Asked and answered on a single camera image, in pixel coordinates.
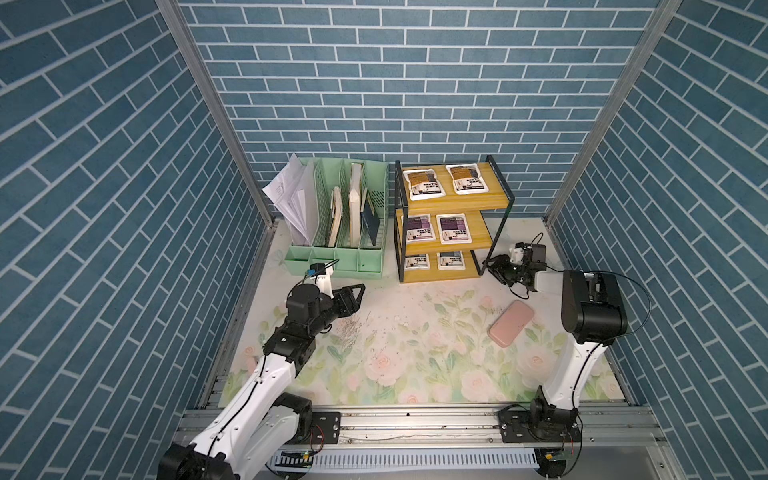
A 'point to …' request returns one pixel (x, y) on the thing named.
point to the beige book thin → (336, 211)
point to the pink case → (510, 323)
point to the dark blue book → (370, 219)
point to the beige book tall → (355, 205)
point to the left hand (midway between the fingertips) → (365, 290)
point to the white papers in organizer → (294, 194)
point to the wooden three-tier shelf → (485, 214)
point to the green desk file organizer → (365, 261)
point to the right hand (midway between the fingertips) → (487, 264)
